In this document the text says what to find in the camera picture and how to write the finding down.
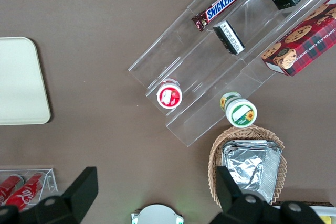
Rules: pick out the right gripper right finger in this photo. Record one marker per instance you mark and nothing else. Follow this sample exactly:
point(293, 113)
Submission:
point(233, 200)

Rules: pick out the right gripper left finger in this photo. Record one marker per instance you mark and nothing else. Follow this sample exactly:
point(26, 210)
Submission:
point(78, 195)

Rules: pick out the oval light wicker basket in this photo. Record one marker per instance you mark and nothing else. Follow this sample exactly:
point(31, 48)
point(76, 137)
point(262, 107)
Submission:
point(214, 155)

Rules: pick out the cream plastic tray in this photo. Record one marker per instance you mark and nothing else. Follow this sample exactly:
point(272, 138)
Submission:
point(21, 82)

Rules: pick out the clear acrylic bottle rack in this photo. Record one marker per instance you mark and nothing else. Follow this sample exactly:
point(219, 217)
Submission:
point(51, 182)

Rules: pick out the stack of foil trays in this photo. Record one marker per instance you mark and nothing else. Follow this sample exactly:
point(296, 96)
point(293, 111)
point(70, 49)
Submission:
point(249, 166)

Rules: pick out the red cola bottle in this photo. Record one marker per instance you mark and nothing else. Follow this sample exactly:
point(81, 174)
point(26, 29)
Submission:
point(26, 190)
point(10, 186)

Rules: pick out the green lid yoghurt cup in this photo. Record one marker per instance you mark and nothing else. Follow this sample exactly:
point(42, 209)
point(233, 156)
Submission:
point(240, 112)

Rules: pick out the white rectangular snack bin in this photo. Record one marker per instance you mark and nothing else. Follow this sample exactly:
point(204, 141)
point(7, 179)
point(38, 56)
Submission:
point(328, 211)

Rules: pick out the yellow snack pack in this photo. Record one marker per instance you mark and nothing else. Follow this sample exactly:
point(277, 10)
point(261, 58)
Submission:
point(329, 220)

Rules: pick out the red lid yoghurt cup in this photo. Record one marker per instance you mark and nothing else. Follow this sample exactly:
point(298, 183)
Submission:
point(169, 95)

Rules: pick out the clear acrylic stepped stand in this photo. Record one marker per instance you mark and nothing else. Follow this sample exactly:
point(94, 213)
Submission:
point(199, 77)

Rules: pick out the tartan chocolate chip cookie box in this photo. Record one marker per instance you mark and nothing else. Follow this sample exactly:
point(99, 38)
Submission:
point(302, 45)

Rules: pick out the Snickers chocolate bar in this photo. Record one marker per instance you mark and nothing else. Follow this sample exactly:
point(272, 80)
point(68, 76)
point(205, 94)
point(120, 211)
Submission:
point(220, 6)

